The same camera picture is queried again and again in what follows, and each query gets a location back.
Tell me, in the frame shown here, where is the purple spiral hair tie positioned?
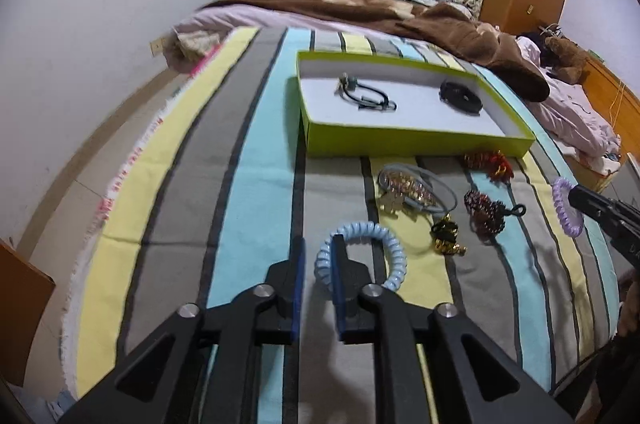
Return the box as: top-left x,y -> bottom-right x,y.
551,176 -> 586,238

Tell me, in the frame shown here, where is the blue spiral hair tie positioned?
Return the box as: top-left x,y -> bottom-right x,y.
313,220 -> 408,296

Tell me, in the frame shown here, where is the black gold chain scrunchie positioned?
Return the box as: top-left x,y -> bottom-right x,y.
431,214 -> 466,256

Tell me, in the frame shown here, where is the grey flower hair tie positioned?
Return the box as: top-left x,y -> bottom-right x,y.
375,162 -> 459,217

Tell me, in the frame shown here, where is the red gold knotted bracelet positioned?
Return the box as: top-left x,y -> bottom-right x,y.
462,150 -> 516,183

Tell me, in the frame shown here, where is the pink rhinestone hair clip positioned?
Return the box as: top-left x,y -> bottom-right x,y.
378,170 -> 436,212

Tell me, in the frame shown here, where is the black cord hair tie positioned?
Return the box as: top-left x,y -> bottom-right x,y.
333,73 -> 399,112

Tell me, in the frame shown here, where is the black smart wristband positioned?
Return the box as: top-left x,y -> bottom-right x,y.
439,82 -> 483,115

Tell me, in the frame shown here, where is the person right hand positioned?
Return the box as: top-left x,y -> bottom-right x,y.
617,278 -> 640,336

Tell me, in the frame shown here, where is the pink quilt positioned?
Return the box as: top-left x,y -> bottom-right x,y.
174,5 -> 622,176

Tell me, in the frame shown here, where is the striped bed sheet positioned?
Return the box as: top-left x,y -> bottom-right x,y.
62,28 -> 620,423

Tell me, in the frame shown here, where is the wooden headboard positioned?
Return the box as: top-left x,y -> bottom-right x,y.
582,56 -> 639,154

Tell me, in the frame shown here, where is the brown teddy bear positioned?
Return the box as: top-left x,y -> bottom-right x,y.
544,36 -> 588,85

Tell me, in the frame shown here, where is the green shallow cardboard box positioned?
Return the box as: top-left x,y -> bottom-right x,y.
297,51 -> 536,158

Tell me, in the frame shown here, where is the brown fleece blanket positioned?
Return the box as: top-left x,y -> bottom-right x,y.
209,0 -> 550,102

